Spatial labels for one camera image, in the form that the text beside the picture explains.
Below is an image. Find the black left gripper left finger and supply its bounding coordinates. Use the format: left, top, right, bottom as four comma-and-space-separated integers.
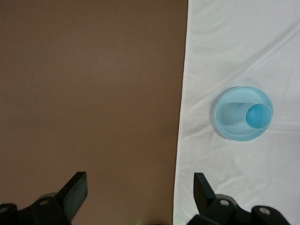
30, 172, 88, 225

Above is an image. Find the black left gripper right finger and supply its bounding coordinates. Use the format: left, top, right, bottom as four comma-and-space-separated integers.
193, 172, 239, 225

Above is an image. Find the blue cup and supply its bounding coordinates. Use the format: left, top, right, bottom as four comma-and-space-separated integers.
238, 103, 274, 130

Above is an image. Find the blue plate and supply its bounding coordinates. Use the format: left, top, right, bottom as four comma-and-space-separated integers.
215, 86, 274, 142

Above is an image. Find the white square cloth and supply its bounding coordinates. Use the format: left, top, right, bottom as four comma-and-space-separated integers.
172, 0, 300, 225

